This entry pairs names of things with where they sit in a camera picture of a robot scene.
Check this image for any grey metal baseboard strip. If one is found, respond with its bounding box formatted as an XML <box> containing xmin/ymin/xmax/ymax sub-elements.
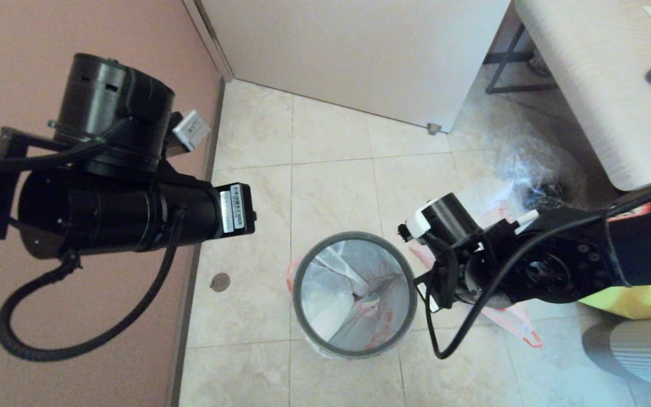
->
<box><xmin>166</xmin><ymin>76</ymin><xmax>227</xmax><ymax>407</ymax></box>

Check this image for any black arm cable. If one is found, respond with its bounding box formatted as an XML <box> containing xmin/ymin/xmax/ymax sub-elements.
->
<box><xmin>424</xmin><ymin>180</ymin><xmax>651</xmax><ymax>361</ymax></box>
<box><xmin>0</xmin><ymin>119</ymin><xmax>186</xmax><ymax>362</ymax></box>

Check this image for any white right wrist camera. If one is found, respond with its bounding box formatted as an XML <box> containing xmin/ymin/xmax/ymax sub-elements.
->
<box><xmin>398</xmin><ymin>205</ymin><xmax>433</xmax><ymax>245</ymax></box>

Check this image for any white door frame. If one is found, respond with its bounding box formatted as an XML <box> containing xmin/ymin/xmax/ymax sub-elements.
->
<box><xmin>183</xmin><ymin>0</ymin><xmax>235</xmax><ymax>83</ymax></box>

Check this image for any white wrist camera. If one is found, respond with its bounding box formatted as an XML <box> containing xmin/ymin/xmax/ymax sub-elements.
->
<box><xmin>398</xmin><ymin>205</ymin><xmax>433</xmax><ymax>245</ymax></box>
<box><xmin>172</xmin><ymin>110</ymin><xmax>211</xmax><ymax>152</ymax></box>

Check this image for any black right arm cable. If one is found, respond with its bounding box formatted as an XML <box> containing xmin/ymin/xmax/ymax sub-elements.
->
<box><xmin>424</xmin><ymin>180</ymin><xmax>651</xmax><ymax>361</ymax></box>

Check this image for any fresh white pink-trimmed bag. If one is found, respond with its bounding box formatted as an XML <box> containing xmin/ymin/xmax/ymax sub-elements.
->
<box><xmin>286</xmin><ymin>237</ymin><xmax>414</xmax><ymax>354</ymax></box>

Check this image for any clear plastic bag with dark items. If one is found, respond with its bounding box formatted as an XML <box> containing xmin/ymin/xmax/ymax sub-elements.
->
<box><xmin>498</xmin><ymin>127</ymin><xmax>589</xmax><ymax>213</ymax></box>

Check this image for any white ribbed round stool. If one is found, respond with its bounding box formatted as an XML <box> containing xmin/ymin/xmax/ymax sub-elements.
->
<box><xmin>583</xmin><ymin>317</ymin><xmax>651</xmax><ymax>391</ymax></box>

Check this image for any yellow fabric bag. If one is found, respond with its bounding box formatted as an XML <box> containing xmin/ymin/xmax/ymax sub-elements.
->
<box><xmin>580</xmin><ymin>283</ymin><xmax>651</xmax><ymax>320</ymax></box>

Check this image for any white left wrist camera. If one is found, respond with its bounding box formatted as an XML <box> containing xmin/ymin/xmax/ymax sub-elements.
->
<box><xmin>172</xmin><ymin>110</ymin><xmax>211</xmax><ymax>152</ymax></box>

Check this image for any light wood grain table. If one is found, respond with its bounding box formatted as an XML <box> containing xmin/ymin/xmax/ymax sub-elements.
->
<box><xmin>484</xmin><ymin>0</ymin><xmax>651</xmax><ymax>191</ymax></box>

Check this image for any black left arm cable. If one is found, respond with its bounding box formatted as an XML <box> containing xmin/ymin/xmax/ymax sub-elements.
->
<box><xmin>0</xmin><ymin>119</ymin><xmax>186</xmax><ymax>362</ymax></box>

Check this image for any black bin ring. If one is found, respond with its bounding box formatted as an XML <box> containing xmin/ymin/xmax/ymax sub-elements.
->
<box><xmin>293</xmin><ymin>231</ymin><xmax>418</xmax><ymax>360</ymax></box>

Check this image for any white door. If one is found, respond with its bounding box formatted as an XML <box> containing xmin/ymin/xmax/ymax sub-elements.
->
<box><xmin>198</xmin><ymin>0</ymin><xmax>513</xmax><ymax>133</ymax></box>

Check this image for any white plastic bag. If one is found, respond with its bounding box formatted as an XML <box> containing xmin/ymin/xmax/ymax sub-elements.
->
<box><xmin>410</xmin><ymin>181</ymin><xmax>544</xmax><ymax>348</ymax></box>

